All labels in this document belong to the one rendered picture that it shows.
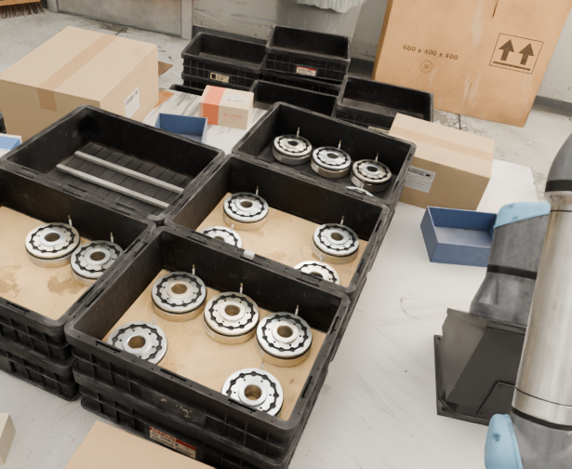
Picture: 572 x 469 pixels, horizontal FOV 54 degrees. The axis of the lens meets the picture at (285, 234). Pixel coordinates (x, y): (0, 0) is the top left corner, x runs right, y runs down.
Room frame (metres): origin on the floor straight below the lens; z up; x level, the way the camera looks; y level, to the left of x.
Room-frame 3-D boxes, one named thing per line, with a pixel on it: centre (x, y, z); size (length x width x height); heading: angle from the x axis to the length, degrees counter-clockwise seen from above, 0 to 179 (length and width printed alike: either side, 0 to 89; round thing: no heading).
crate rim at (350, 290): (0.91, 0.01, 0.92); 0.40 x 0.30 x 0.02; 74
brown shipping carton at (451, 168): (1.43, -0.40, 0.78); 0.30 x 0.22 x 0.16; 77
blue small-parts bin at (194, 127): (1.40, 0.36, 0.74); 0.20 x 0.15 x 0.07; 7
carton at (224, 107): (1.65, 0.26, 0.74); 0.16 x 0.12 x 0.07; 91
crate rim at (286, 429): (0.62, 0.09, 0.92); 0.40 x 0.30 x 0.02; 74
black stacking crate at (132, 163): (1.02, 0.40, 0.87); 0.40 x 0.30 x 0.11; 74
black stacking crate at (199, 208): (0.91, 0.01, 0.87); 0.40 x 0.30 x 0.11; 74
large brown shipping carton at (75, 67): (1.50, 0.67, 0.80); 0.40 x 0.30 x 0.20; 174
